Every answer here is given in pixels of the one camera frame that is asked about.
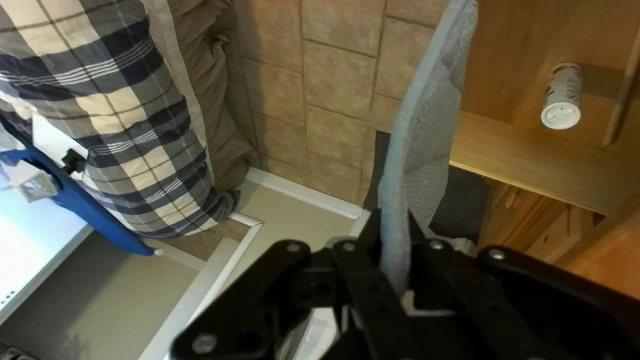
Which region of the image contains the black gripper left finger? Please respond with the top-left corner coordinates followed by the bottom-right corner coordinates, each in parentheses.
top-left (170, 213), bottom-right (426, 360)

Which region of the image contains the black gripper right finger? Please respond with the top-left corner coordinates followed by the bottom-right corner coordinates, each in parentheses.
top-left (411, 220), bottom-right (640, 360)

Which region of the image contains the gray quilted oven mat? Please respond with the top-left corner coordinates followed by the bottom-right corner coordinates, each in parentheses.
top-left (379, 0), bottom-right (478, 295)

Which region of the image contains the open wooden drawer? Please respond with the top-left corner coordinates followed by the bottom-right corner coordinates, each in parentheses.
top-left (453, 0), bottom-right (640, 214)

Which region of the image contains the pine wooden dresser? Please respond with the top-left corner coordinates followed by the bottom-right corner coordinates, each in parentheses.
top-left (477, 179), bottom-right (640, 302)

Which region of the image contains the white pill bottle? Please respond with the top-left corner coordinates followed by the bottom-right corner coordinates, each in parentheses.
top-left (540, 62), bottom-right (584, 131)

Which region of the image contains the plaid fabric cushion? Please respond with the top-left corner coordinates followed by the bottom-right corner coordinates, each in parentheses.
top-left (0, 0), bottom-right (248, 240)

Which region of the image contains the blue and white furniture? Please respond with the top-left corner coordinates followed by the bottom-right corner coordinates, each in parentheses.
top-left (0, 129), bottom-right (154, 324)

